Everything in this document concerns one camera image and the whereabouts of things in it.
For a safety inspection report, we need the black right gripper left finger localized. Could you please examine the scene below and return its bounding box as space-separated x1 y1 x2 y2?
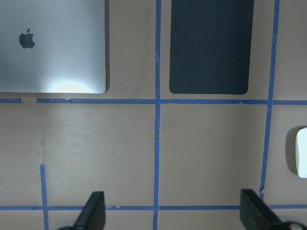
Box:
74 191 106 230

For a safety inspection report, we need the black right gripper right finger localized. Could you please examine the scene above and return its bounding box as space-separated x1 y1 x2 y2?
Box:
240 189 288 230

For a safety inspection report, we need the white computer mouse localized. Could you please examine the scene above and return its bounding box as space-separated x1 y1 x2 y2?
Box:
295 127 307 179

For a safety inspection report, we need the black mousepad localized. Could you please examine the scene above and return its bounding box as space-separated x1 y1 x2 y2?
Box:
169 0 254 95

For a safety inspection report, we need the silver closed laptop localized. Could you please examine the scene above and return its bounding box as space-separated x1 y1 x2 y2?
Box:
0 0 106 93

